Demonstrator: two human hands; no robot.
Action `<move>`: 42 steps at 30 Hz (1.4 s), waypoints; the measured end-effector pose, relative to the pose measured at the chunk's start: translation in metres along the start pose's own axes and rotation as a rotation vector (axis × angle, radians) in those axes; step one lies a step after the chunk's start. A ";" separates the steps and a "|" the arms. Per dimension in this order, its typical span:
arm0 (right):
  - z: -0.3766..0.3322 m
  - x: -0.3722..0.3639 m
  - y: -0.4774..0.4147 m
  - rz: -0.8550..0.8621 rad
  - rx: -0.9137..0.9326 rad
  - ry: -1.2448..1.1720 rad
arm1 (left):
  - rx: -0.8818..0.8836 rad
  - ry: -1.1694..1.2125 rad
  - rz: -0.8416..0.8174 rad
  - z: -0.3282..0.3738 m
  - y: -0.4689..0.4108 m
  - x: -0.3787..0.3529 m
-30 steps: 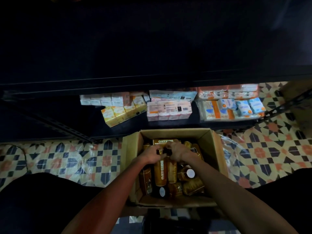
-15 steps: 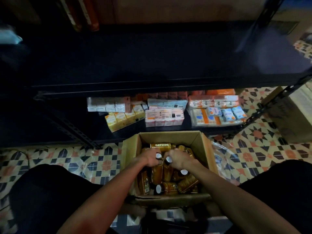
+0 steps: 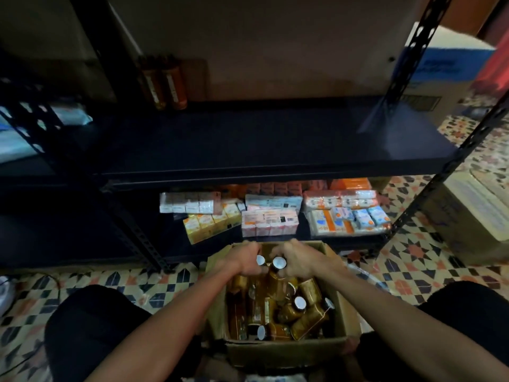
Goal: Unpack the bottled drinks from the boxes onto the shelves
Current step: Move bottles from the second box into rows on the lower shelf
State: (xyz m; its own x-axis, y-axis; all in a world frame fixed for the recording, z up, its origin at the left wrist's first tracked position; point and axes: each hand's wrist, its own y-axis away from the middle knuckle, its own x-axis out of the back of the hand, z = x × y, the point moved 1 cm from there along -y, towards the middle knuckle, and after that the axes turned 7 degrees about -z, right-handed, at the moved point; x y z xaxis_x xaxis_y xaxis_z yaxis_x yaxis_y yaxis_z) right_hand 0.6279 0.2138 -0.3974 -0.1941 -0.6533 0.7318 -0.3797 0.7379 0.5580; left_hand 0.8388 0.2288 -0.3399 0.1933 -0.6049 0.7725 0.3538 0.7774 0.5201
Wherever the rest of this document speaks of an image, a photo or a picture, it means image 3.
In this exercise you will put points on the tissue packs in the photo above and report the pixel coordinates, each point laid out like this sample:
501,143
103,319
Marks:
211,225

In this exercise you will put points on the person's left hand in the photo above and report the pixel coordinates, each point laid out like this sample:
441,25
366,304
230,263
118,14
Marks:
245,258

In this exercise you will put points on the flat white packet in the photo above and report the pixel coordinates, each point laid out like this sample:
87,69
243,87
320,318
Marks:
274,201

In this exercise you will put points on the row of orange blue packets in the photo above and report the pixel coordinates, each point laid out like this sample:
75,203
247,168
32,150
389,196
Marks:
346,220

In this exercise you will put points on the person's right hand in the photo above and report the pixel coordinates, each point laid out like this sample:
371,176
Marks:
302,258

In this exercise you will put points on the orange carton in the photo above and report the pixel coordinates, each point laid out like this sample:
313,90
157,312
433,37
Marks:
350,183

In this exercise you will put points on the gold bottles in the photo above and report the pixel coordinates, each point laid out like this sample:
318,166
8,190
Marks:
274,310

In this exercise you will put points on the person's right forearm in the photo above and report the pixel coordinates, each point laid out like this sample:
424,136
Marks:
405,326

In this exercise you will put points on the row of pale pink packets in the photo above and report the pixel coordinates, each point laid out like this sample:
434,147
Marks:
338,199

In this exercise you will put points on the row of wet wipe packs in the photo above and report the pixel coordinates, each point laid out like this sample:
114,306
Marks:
32,127

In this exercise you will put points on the black metal shelf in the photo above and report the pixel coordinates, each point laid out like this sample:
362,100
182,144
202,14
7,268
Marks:
262,139
40,211

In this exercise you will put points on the person's left forearm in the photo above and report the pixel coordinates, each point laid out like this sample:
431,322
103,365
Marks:
159,334

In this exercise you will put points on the blue white cashew carton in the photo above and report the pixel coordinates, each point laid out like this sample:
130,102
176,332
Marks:
449,71

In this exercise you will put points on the stack of pink white boxes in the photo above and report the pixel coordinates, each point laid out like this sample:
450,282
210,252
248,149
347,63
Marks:
270,222

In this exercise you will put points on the row of dark red boxes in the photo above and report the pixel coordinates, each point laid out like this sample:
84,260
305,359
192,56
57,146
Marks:
270,187

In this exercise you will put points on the printed cardboard box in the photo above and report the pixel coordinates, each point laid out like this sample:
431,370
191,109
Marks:
278,354

